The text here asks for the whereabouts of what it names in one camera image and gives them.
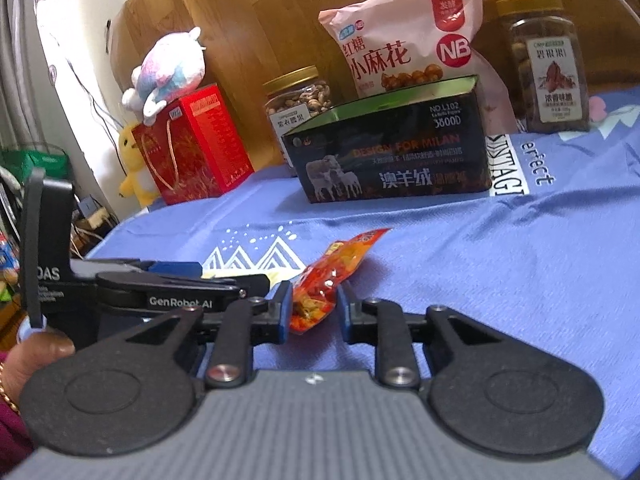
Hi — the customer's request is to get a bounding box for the yellow plush toy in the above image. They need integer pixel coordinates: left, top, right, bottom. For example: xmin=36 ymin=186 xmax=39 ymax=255
xmin=118 ymin=122 xmax=160 ymax=208

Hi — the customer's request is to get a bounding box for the green basket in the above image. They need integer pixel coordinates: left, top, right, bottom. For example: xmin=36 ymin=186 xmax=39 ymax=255
xmin=1 ymin=148 xmax=70 ymax=182

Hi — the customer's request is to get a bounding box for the pecan jar gold lid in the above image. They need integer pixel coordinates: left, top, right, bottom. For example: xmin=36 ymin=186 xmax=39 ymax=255
xmin=497 ymin=0 xmax=589 ymax=133

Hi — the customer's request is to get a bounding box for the pink twisted-dough snack bag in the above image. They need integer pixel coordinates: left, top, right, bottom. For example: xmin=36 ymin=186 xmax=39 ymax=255
xmin=318 ymin=0 xmax=518 ymax=136

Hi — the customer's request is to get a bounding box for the nut jar gold lid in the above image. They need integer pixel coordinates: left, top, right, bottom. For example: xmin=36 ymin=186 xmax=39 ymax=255
xmin=262 ymin=65 xmax=332 ymax=174

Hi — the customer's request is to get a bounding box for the red orange snack packet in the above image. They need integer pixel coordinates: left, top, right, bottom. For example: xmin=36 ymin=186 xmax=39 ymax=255
xmin=290 ymin=229 xmax=390 ymax=335

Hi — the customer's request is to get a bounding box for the red gift box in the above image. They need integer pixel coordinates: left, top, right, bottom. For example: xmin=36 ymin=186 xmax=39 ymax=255
xmin=132 ymin=84 xmax=254 ymax=205

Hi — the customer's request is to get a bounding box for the person's left hand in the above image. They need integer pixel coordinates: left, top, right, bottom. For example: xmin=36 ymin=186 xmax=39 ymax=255
xmin=1 ymin=332 xmax=75 ymax=414

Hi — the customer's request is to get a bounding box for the brown wooden headboard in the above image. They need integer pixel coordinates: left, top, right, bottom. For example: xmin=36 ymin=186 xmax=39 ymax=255
xmin=108 ymin=0 xmax=639 ymax=169

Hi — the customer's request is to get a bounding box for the white pink plush toy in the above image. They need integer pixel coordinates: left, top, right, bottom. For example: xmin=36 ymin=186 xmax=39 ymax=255
xmin=122 ymin=27 xmax=206 ymax=126

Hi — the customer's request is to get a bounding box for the dark rectangular tin box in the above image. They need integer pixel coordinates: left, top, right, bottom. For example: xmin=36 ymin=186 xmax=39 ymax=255
xmin=283 ymin=76 xmax=491 ymax=204

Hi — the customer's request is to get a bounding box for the blue printed cloth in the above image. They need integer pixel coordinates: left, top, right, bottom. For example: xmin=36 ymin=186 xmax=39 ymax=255
xmin=92 ymin=89 xmax=639 ymax=477

